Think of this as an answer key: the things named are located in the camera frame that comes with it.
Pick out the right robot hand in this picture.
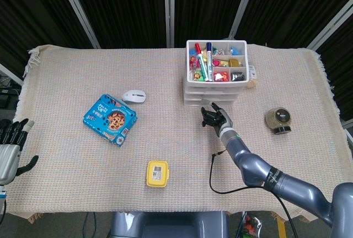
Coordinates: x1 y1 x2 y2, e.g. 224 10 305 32
200 99 233 137

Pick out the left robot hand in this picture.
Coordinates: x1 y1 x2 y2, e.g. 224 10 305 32
0 118 40 187

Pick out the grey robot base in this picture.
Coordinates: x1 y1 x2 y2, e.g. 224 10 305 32
110 211 229 238

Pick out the white plastic drawer organizer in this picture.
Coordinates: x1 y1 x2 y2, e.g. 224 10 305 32
183 39 250 108

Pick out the blue cookie box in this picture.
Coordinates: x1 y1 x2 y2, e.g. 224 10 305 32
82 93 138 147

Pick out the beige snack bag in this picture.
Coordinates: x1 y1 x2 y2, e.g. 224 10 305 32
247 65 260 89

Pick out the beige woven tablecloth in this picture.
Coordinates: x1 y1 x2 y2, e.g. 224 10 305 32
13 44 344 222

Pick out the red-capped marker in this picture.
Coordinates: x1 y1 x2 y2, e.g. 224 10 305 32
194 43 210 82

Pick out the blue-capped marker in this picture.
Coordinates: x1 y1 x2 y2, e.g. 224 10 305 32
206 41 215 82

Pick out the yellow-lid green container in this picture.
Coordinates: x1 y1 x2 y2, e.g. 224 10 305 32
146 160 170 188

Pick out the white computer mouse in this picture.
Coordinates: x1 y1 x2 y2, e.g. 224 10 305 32
121 89 146 104

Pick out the black pleated screen curtain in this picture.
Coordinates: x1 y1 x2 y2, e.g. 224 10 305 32
0 0 353 123

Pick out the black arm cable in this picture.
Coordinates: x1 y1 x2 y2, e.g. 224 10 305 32
208 149 295 238

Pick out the grey screen frame post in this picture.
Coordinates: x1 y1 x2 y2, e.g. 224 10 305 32
228 0 260 40
0 63 24 86
164 0 175 48
306 0 353 51
54 0 101 49

